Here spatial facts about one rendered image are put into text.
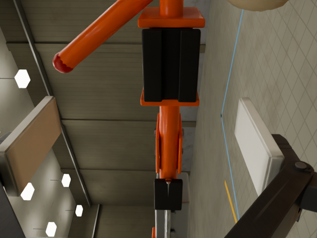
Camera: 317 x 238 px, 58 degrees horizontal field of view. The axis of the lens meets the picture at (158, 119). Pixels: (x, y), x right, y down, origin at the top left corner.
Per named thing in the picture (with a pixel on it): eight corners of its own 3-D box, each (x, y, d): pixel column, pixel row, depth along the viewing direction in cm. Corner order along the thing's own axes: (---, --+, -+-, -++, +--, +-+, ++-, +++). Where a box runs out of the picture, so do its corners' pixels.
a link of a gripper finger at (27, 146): (20, 198, 15) (6, 198, 16) (62, 131, 22) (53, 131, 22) (5, 152, 14) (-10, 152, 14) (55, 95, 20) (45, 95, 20)
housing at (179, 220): (187, 170, 42) (156, 169, 42) (190, 204, 36) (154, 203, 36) (186, 206, 45) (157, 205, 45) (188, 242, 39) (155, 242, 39)
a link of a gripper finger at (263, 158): (270, 156, 14) (286, 157, 14) (238, 96, 20) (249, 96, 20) (260, 203, 15) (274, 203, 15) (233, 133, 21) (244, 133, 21)
